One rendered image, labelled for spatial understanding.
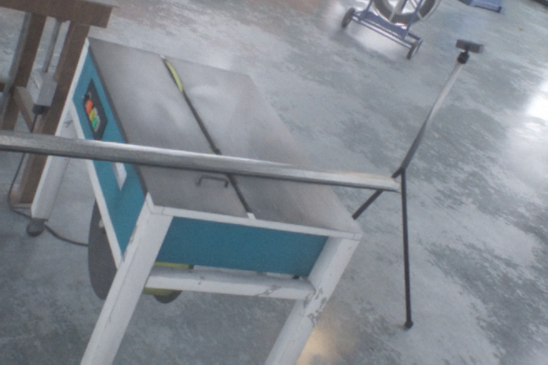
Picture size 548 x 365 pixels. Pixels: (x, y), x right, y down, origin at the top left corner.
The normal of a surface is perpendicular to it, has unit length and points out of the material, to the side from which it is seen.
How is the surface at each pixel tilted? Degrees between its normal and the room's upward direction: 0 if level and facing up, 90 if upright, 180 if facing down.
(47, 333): 0
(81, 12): 90
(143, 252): 90
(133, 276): 90
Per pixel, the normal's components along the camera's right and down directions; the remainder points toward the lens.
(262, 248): 0.33, 0.52
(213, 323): 0.37, -0.84
